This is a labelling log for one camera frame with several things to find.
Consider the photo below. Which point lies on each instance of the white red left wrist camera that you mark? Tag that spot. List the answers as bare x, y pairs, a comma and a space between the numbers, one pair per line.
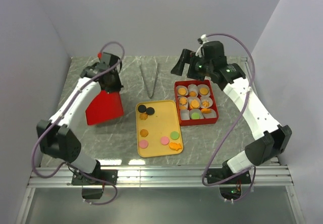
108, 58

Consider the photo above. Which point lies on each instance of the steel tongs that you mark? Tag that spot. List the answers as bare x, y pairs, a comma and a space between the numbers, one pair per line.
149, 84

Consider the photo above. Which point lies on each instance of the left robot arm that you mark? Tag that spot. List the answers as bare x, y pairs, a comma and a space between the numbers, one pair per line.
56, 136

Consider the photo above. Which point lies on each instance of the small flower butter cookie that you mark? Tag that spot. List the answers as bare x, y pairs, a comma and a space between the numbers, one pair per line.
143, 116

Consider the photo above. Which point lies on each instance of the orange fish cookie under stack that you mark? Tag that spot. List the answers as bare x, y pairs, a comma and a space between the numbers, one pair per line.
175, 146

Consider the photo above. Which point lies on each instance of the red box lid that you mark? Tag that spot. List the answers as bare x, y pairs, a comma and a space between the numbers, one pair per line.
105, 107

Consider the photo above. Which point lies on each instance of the yellow cookie tray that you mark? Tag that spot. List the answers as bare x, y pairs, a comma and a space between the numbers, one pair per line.
161, 123

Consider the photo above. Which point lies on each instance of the pink sandwich cookie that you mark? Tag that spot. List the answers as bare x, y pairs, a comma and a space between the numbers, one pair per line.
143, 144
164, 140

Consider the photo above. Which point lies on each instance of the beige dotted round cookie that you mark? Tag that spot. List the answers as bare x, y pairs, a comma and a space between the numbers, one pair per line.
194, 104

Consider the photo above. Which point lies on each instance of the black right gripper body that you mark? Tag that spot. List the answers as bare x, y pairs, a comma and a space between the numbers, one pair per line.
199, 68

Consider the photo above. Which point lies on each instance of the aluminium table rail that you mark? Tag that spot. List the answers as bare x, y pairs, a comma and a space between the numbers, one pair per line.
166, 176

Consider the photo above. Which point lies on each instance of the small orange fish cookie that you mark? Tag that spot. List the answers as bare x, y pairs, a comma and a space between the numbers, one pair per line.
206, 110

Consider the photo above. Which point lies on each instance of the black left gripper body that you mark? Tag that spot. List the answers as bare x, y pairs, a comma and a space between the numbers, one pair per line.
115, 85

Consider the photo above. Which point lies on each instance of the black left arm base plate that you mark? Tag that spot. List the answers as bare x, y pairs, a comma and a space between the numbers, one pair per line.
106, 175

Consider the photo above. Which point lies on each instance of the black sandwich cookie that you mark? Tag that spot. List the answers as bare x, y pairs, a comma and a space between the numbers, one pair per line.
150, 111
141, 108

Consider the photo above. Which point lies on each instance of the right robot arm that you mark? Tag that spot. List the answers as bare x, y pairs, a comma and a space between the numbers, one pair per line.
270, 137

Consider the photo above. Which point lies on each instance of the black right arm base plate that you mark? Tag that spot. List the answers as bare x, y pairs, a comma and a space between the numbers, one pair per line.
215, 175

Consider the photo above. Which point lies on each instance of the maple leaf cookie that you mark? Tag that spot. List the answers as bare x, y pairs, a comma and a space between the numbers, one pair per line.
182, 100

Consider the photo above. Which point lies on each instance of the green sandwich cookie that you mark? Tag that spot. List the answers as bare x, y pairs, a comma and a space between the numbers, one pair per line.
195, 116
174, 135

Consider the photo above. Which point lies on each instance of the red cookie box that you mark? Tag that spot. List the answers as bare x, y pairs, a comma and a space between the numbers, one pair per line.
203, 121

